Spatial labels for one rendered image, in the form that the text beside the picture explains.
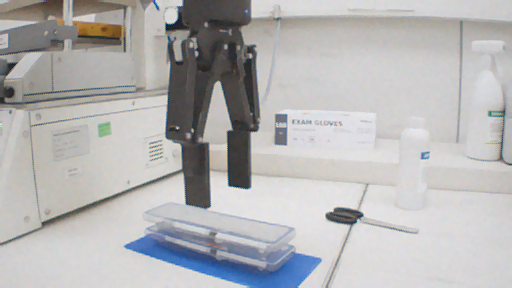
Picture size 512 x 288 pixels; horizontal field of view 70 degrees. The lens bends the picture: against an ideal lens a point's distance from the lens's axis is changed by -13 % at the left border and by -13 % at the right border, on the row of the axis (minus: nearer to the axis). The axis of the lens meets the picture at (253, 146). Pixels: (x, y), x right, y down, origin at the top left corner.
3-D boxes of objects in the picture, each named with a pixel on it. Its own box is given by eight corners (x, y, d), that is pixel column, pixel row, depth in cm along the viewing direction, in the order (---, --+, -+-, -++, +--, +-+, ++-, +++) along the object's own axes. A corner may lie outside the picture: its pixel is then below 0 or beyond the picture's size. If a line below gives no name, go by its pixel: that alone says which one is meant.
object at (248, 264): (143, 245, 51) (142, 229, 50) (172, 232, 55) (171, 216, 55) (274, 284, 42) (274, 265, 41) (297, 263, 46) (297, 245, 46)
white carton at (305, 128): (285, 137, 108) (285, 108, 107) (375, 141, 101) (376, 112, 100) (273, 145, 96) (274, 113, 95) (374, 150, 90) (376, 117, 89)
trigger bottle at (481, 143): (457, 156, 83) (462, 39, 79) (476, 152, 87) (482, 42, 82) (491, 163, 75) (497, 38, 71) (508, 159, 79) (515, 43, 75)
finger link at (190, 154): (198, 126, 42) (179, 130, 39) (200, 175, 43) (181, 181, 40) (187, 125, 43) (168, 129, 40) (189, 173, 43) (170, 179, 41)
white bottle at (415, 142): (395, 209, 64) (401, 119, 62) (395, 200, 69) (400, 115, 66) (425, 211, 63) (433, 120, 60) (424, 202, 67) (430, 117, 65)
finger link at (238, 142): (226, 130, 50) (229, 129, 51) (227, 186, 52) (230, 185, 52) (247, 132, 49) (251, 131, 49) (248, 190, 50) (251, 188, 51)
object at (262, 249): (141, 229, 50) (140, 212, 50) (171, 217, 55) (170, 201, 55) (274, 265, 41) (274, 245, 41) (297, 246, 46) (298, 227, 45)
